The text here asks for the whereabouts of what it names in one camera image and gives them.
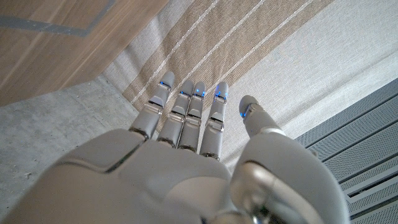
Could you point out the beige striped backdrop cloth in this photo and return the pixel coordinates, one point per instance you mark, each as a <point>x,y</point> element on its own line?
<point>295,62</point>

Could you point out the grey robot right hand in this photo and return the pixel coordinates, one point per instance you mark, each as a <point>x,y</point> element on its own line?
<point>140,186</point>

